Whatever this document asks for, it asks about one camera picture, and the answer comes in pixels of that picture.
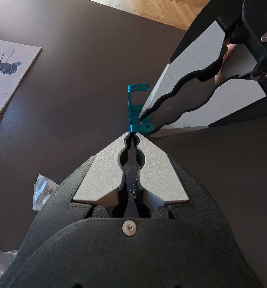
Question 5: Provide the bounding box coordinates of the clear nut bag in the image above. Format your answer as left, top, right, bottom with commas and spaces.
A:
122, 165, 141, 203

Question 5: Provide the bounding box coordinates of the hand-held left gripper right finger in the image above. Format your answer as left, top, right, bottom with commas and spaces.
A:
134, 132, 190, 207

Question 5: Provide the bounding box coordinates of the blue metal bracket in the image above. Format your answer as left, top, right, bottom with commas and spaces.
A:
127, 84, 154, 133

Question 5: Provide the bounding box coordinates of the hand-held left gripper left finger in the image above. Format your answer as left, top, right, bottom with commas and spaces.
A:
72, 132, 132, 202

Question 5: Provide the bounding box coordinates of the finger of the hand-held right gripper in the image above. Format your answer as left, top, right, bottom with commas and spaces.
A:
150, 78, 267, 138
138, 20, 228, 120

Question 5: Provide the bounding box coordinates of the white instruction booklet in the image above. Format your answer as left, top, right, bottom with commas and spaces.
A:
0, 38, 42, 129

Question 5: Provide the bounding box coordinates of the person's right hand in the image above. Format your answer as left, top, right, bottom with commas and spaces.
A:
214, 43, 237, 85

